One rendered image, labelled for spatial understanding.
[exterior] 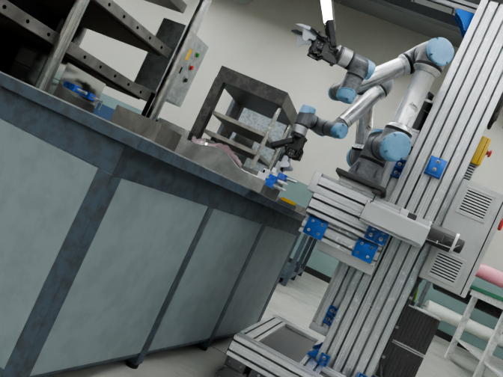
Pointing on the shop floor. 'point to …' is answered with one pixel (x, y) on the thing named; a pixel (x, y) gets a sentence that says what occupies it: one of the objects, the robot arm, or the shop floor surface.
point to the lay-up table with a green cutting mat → (486, 359)
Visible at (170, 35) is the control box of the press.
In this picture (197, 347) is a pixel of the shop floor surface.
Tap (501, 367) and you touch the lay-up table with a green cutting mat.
